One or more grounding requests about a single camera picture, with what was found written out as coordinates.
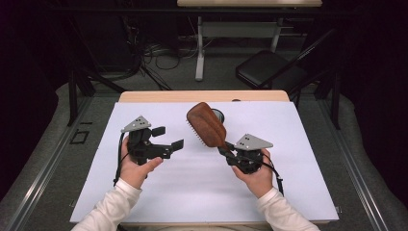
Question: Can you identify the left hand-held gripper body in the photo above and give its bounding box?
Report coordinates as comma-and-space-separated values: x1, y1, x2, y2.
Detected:
120, 115, 174, 167

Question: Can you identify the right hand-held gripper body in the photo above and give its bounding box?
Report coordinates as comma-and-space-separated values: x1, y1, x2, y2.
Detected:
225, 133, 274, 175

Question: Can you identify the wooden paddle hairbrush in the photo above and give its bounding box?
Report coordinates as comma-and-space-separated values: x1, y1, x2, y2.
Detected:
186, 101, 231, 152

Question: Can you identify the black mesh pen holder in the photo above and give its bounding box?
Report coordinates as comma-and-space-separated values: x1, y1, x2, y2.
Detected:
211, 108, 226, 124

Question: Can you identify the person's left hand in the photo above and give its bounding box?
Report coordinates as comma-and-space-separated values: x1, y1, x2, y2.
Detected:
119, 136, 165, 190

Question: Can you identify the person's right hand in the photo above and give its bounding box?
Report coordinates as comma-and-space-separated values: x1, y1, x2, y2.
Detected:
231, 148, 274, 199

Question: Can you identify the black metal stand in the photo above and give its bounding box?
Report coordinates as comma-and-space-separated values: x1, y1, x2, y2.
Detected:
65, 15, 128, 127
288, 71, 342, 131

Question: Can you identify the black folding chair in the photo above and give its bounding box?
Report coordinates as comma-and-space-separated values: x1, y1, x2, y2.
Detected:
235, 28, 338, 90

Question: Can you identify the white-framed desk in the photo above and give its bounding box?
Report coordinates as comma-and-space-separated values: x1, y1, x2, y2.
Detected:
176, 0, 323, 82

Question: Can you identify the left hand-held gripper black cable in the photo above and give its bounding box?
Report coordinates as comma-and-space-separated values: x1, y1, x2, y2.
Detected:
113, 132, 130, 187

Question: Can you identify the hand-held gripper black cable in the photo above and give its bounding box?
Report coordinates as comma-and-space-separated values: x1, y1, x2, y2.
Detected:
261, 153, 285, 197
113, 132, 130, 187

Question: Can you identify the right hand-held gripper black cable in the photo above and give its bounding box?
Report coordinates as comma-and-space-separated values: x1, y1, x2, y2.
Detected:
261, 153, 285, 197

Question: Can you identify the bundle of floor cables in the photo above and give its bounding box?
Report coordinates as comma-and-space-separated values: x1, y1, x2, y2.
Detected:
123, 17, 201, 91

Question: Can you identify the metal floor rail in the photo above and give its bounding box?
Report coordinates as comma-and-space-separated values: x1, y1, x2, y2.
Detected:
6, 95, 92, 231
316, 95, 391, 231

